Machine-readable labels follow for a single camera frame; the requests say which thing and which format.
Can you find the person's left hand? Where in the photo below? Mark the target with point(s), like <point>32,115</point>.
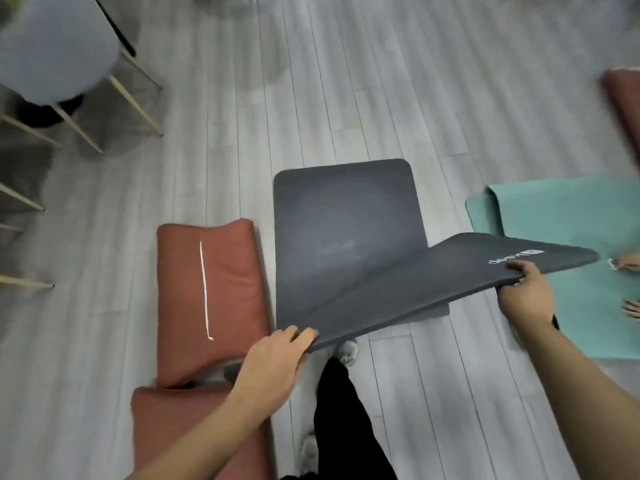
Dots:
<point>270,369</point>

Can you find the person's right hand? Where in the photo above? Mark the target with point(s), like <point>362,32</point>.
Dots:
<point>527,294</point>

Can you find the dark grey yoga mat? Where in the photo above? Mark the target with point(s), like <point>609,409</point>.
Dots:
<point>340,219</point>

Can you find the person's left forearm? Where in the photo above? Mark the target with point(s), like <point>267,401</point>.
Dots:
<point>200,444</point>

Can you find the person's right forearm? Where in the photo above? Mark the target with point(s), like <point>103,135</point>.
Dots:
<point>585,404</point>

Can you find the green foam mat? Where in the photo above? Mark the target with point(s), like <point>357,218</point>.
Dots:
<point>565,209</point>

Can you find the reddish-brown cushion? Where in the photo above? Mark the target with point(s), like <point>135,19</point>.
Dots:
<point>175,424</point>
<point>625,104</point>
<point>235,304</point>

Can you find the black trousers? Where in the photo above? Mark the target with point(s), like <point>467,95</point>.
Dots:
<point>345,424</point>

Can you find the wooden chair leg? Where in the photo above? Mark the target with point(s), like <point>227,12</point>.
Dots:
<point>22,197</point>
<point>10,227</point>
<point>27,282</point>

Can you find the grey chair with wooden legs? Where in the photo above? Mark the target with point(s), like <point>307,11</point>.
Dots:
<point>50,44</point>

